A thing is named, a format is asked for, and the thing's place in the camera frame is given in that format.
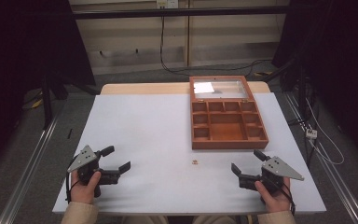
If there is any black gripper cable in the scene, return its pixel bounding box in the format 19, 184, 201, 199
268, 179, 296, 217
65, 154, 81, 204

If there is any black horizontal bar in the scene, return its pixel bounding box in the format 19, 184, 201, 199
72, 5, 291, 21

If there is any white cable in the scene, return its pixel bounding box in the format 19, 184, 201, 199
304, 98, 346, 166

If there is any black curtain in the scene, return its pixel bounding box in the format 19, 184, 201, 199
271, 0, 358, 169
0, 0, 97, 175

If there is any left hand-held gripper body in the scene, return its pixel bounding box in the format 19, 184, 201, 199
67, 145, 106, 199

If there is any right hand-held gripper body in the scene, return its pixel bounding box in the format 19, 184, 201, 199
238, 156, 305, 201

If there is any person's left hand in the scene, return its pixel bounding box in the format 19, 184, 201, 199
70, 170, 103, 205

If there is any black metal stand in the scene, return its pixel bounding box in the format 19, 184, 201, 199
287, 59, 313, 127

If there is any white wall socket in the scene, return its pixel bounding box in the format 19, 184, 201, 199
156, 0, 180, 9

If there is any wooden compartment box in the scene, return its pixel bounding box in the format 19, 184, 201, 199
188, 75, 269, 150

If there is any metal floor rail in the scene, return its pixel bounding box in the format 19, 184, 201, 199
0, 106, 63, 224
282, 92, 358, 224

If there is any person's right hand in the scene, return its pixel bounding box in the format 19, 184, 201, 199
254, 176, 292, 215

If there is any black wall cable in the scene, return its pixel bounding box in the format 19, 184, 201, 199
159, 15, 274, 77

